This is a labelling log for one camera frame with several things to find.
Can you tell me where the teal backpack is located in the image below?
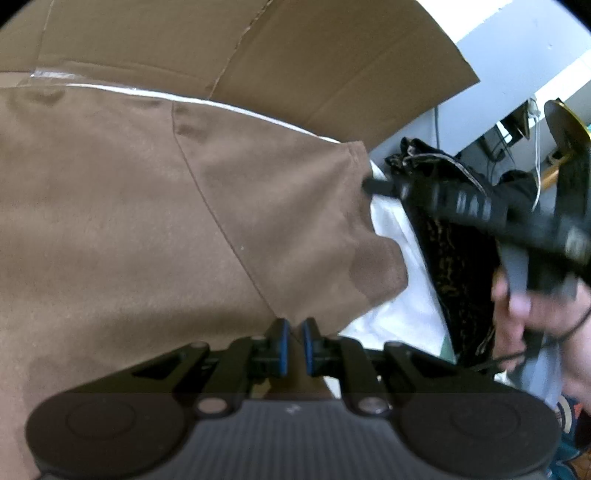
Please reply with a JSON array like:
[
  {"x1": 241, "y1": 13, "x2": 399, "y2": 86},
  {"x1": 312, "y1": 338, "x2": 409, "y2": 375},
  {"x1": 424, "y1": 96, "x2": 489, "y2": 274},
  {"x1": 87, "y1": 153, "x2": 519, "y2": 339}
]
[{"x1": 549, "y1": 397, "x2": 591, "y2": 480}]

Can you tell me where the person's right hand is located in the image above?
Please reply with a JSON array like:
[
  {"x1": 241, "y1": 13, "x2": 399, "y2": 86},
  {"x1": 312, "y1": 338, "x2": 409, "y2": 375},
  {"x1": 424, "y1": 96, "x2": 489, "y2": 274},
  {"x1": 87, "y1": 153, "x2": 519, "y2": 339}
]
[{"x1": 492, "y1": 270, "x2": 591, "y2": 374}]

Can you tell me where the brown t-shirt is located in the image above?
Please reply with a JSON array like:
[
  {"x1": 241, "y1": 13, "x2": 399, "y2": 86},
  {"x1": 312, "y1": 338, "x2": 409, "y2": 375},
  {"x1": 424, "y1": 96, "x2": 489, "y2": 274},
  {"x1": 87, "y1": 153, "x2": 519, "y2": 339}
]
[{"x1": 0, "y1": 71, "x2": 409, "y2": 480}]

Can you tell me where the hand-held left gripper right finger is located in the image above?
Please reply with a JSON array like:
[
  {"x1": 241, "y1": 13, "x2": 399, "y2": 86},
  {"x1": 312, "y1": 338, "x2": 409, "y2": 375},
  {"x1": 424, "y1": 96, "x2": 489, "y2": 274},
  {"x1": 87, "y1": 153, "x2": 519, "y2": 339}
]
[{"x1": 301, "y1": 318, "x2": 462, "y2": 414}]

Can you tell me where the person's right forearm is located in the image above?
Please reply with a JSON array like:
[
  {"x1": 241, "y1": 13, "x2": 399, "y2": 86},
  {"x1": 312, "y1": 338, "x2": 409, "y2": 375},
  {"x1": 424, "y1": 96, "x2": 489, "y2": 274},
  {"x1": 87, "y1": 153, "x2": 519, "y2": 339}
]
[{"x1": 561, "y1": 318, "x2": 591, "y2": 402}]

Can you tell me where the folded cardboard sheet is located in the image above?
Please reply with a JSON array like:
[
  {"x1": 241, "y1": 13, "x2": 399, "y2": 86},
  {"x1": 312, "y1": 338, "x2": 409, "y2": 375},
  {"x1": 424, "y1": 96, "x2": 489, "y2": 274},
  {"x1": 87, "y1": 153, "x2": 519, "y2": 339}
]
[{"x1": 0, "y1": 0, "x2": 481, "y2": 148}]

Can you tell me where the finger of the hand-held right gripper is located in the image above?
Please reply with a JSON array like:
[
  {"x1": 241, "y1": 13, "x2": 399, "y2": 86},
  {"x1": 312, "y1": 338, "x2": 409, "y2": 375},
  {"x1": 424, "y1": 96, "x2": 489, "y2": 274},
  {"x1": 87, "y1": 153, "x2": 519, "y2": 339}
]
[{"x1": 362, "y1": 175, "x2": 411, "y2": 199}]

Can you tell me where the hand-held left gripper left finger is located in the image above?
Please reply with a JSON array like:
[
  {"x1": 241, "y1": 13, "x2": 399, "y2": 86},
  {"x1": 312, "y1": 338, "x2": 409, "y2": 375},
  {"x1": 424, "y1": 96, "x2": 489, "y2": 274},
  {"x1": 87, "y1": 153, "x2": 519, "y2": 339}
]
[{"x1": 131, "y1": 318, "x2": 291, "y2": 416}]

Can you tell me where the round yellow table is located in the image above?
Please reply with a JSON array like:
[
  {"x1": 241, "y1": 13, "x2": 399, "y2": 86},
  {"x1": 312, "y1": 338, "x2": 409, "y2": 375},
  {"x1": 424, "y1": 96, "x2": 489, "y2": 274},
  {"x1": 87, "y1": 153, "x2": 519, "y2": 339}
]
[{"x1": 538, "y1": 99, "x2": 591, "y2": 190}]

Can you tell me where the cream bear print blanket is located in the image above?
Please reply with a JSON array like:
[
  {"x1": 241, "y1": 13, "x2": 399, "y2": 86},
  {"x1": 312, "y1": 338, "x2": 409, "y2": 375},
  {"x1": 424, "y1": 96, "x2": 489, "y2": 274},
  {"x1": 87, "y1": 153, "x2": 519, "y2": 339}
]
[{"x1": 28, "y1": 69, "x2": 458, "y2": 398}]

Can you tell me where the white charger cable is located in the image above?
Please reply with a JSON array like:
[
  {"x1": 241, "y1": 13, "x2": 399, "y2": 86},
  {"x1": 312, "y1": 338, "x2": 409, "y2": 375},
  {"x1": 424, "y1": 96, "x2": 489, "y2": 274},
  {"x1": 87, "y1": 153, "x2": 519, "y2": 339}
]
[{"x1": 529, "y1": 97, "x2": 543, "y2": 213}]

